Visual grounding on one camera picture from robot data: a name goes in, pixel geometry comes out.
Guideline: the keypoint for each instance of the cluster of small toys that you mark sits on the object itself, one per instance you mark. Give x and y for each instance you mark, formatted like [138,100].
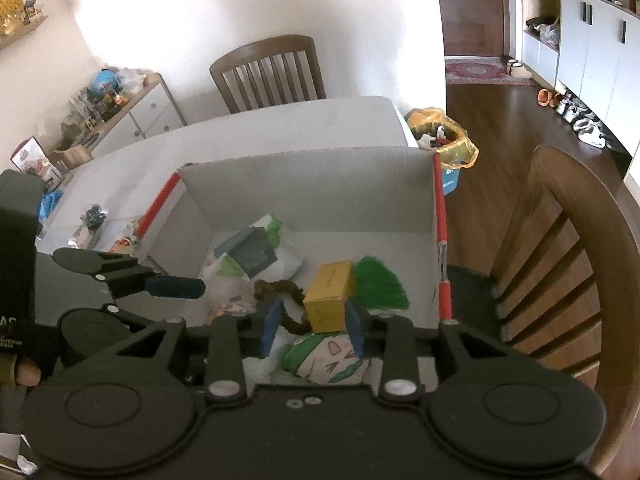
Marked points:
[90,115]

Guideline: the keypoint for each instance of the orange slippers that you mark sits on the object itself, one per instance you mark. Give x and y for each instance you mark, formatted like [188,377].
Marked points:
[546,98]

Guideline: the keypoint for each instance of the wooden dining chair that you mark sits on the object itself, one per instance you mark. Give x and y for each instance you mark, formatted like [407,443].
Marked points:
[600,260]
[265,50]

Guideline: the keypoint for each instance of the clear plastic bag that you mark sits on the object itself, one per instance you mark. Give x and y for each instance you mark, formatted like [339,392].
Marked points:
[131,81]

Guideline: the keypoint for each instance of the wooden tissue box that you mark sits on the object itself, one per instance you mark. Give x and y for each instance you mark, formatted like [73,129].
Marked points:
[75,155]

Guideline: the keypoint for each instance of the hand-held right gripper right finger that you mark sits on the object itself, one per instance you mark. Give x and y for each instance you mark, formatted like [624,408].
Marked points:
[356,327]

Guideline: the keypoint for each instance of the white printed wrapper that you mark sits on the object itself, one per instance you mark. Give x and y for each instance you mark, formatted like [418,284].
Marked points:
[230,305]

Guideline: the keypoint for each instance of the beige slippers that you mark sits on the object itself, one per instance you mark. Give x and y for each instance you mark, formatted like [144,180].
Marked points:
[517,68]

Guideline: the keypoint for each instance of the patterned door rug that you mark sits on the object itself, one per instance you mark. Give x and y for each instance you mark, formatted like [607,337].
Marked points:
[475,71]

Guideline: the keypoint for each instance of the trash bin with yellow bag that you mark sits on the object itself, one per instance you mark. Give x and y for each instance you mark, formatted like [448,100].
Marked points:
[457,152]

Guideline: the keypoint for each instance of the dark grey toy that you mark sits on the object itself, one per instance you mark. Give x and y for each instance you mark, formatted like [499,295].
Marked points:
[94,215]

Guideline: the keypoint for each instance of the brown plush toy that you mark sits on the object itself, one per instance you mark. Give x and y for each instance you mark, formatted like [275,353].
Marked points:
[285,290]

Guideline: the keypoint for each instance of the white wooden sideboard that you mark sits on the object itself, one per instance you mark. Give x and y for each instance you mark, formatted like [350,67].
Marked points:
[150,110]

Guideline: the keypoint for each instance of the grey plastic bag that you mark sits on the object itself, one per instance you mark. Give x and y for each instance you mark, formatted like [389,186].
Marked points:
[549,34]

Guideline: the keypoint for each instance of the row of grey shoes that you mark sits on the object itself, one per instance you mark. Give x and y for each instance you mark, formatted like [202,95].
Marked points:
[582,122]

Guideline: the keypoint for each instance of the white hallway cabinet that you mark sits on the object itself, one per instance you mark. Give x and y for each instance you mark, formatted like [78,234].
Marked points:
[600,50]

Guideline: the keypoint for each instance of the wooden wall shelf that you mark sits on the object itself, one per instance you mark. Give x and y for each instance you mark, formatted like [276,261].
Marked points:
[25,30]

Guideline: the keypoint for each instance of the brown entrance door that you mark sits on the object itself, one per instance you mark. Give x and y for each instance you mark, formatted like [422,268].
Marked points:
[465,10]

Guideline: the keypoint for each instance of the red cardboard box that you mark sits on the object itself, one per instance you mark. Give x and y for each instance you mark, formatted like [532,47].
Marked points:
[310,190]

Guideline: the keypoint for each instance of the yellow flower ornament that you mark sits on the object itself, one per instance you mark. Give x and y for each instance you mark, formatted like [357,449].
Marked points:
[12,12]

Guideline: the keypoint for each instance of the blue cloth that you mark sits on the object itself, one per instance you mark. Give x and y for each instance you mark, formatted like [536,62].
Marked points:
[50,205]

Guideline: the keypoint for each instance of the yellow toy block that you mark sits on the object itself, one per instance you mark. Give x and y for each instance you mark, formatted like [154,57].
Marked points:
[327,300]

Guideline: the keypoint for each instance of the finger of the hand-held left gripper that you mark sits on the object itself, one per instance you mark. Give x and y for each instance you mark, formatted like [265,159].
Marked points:
[175,286]

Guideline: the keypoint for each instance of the person's left hand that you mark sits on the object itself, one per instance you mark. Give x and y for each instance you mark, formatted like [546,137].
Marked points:
[27,374]

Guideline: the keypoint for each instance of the white plastic pouch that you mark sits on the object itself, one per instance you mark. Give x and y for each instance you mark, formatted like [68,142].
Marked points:
[285,255]

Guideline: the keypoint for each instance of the dark blue card packet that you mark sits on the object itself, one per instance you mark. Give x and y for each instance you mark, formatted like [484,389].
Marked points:
[250,255]

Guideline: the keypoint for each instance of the red white carton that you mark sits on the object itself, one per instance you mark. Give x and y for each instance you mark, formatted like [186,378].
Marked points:
[32,160]

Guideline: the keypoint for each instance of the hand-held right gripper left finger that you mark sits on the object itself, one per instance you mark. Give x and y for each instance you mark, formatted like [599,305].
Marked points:
[270,327]

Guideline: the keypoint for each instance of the blue globe toy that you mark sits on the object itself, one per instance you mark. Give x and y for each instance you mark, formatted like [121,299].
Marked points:
[104,82]

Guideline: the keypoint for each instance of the green-haired paper face mask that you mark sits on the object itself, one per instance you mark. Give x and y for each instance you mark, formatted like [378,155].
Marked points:
[382,285]

